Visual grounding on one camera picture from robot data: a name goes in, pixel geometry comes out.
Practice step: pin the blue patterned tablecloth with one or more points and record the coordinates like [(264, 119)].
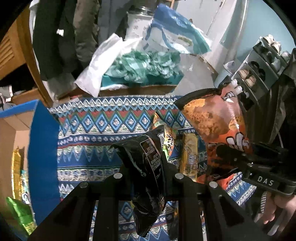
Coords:
[(89, 126)]

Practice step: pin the blue white plastic bag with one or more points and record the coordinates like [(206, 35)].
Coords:
[(169, 31)]

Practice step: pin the teal snack bag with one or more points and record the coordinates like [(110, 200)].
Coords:
[(25, 187)]

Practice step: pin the teal checkered cloth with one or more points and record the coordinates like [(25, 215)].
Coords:
[(135, 66)]

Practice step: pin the orange brown chip bag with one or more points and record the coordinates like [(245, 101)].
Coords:
[(216, 116)]

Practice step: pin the black snack bag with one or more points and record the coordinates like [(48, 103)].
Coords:
[(143, 158)]

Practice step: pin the blue cardboard box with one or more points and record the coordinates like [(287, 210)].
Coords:
[(32, 128)]

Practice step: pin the olive hanging jacket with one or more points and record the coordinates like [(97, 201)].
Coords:
[(86, 30)]

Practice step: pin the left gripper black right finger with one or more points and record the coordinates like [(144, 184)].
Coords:
[(206, 211)]

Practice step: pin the shoe rack with shoes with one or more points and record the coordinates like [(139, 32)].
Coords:
[(255, 75)]

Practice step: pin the orange popcorn snack bag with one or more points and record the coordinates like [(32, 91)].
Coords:
[(169, 136)]

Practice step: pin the long yellow snack pack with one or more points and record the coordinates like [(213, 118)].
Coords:
[(189, 159), (16, 174)]

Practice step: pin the person's right hand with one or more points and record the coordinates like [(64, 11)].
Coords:
[(278, 201)]

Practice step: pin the green peanut snack bag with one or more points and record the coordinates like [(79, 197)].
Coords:
[(22, 214)]

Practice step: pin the black hanging coat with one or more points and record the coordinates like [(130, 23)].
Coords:
[(54, 39)]

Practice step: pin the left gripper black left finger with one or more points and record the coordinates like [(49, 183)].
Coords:
[(90, 206)]

